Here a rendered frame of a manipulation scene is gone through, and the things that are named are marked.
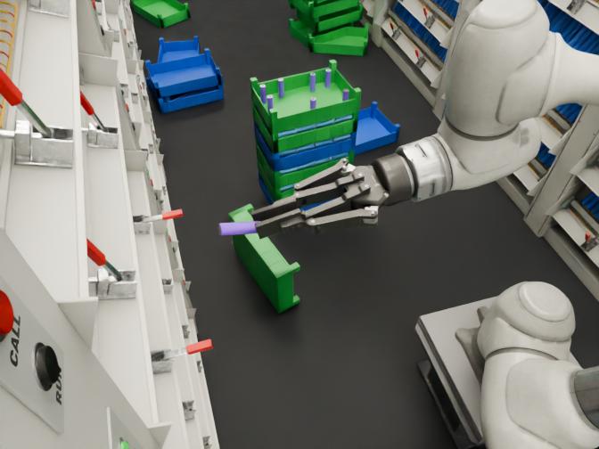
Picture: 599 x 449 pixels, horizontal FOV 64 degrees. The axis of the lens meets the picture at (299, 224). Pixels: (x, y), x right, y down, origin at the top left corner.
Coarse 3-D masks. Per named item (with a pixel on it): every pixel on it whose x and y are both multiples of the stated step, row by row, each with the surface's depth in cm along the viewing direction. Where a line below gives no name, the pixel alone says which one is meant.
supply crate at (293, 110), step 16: (336, 64) 160; (256, 80) 153; (272, 80) 157; (288, 80) 159; (304, 80) 162; (320, 80) 164; (336, 80) 164; (256, 96) 153; (288, 96) 160; (304, 96) 160; (320, 96) 160; (336, 96) 160; (352, 96) 155; (272, 112) 142; (288, 112) 154; (304, 112) 146; (320, 112) 149; (336, 112) 151; (352, 112) 154; (272, 128) 146; (288, 128) 148
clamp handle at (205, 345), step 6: (198, 342) 68; (204, 342) 68; (210, 342) 68; (180, 348) 68; (186, 348) 68; (192, 348) 68; (198, 348) 68; (204, 348) 68; (210, 348) 68; (168, 354) 67; (174, 354) 67; (180, 354) 67; (186, 354) 67
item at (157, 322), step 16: (128, 160) 92; (144, 160) 94; (128, 176) 93; (144, 192) 91; (144, 208) 88; (144, 240) 83; (144, 256) 81; (144, 272) 78; (144, 288) 76; (160, 288) 77; (144, 304) 74; (160, 304) 75; (160, 320) 73; (160, 336) 71; (160, 384) 66; (176, 384) 67; (160, 400) 65; (176, 400) 65; (160, 416) 63; (176, 416) 64; (176, 432) 62; (176, 448) 61
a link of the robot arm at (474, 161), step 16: (448, 128) 68; (528, 128) 70; (448, 144) 69; (464, 144) 67; (480, 144) 66; (496, 144) 66; (512, 144) 67; (528, 144) 70; (448, 160) 69; (464, 160) 68; (480, 160) 68; (496, 160) 68; (512, 160) 70; (528, 160) 72; (464, 176) 70; (480, 176) 70; (496, 176) 72
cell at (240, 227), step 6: (240, 222) 71; (246, 222) 71; (252, 222) 71; (222, 228) 69; (228, 228) 69; (234, 228) 70; (240, 228) 70; (246, 228) 70; (252, 228) 71; (222, 234) 69; (228, 234) 70; (234, 234) 71
